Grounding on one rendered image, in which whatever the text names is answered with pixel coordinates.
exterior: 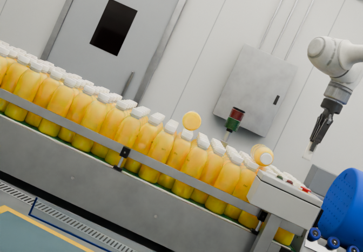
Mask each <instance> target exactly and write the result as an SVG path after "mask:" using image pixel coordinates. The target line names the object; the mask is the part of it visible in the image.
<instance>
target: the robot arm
mask: <svg viewBox="0 0 363 252"><path fill-rule="evenodd" d="M307 56H308V59H309V60H310V62H311V63H312V65H313V66H315V67H316V68H317V69H318V70H319V71H321V72H322V73H324V74H326V75H329V77H330V79H331V80H330V82H329V83H328V86H327V88H326V90H325V92H324V96H325V97H326V98H324V99H323V101H322V103H321V105H320V107H321V108H323V109H324V111H323V113H321V114H320V116H319V117H317V122H316V123H315V126H314V129H313V131H312V134H311V136H310V141H309V143H308V145H307V147H306V149H305V151H304V153H303V156H302V158H303V159H305V160H308V161H310V160H311V158H312V156H313V154H314V152H315V150H316V147H317V145H318V144H319V143H321V141H322V139H323V138H324V136H325V134H326V132H327V131H328V129H329V127H330V126H331V124H332V123H333V115H334V114H340V112H341V110H342V108H343V105H347V102H348V101H349V98H350V96H351V95H352V92H353V91H354V89H355V88H356V87H357V86H358V84H359V83H360V81H361V79H362V77H363V45H354V44H352V43H351V42H350V41H349V40H344V39H336V38H330V37H327V36H320V37H316V38H314V39H313V40H312V41H311V42H310V43H309V45H308V48H307Z"/></svg>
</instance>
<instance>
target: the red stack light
mask: <svg viewBox="0 0 363 252"><path fill-rule="evenodd" d="M244 115H245V114H244V113H241V112H239V111H237V110H235V109H233V108H232V109H231V111H230V114H229V115H228V116H229V117H231V118H233V119H235V120H238V121H240V122H242V119H243V117H244Z"/></svg>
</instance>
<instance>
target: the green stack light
mask: <svg viewBox="0 0 363 252"><path fill-rule="evenodd" d="M240 124H241V122H240V121H237V120H235V119H233V118H231V117H228V118H227V121H226V123H225V125H224V127H226V128H228V129H230V130H233V131H235V132H237V130H238V128H239V126H240Z"/></svg>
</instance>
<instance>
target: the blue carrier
mask: <svg viewBox="0 0 363 252"><path fill-rule="evenodd" d="M321 209H323V210H324V211H323V214H322V216H321V218H320V220H319V222H318V229H319V231H320V233H321V236H322V237H323V238H325V239H327V240H328V238H329V237H331V236H335V237H337V238H338V239H339V241H340V246H342V247H345V248H347V247H348V246H350V245H354V246H356V247H357V248H358V249H359V252H363V172H362V171H360V170H358V169H356V168H348V169H346V170H344V171H343V172H341V173H340V174H339V175H338V176H337V178H336V179H335V180H334V181H333V183H332V184H331V186H330V188H329V189H328V191H327V193H326V195H325V198H324V200H323V204H322V206H321Z"/></svg>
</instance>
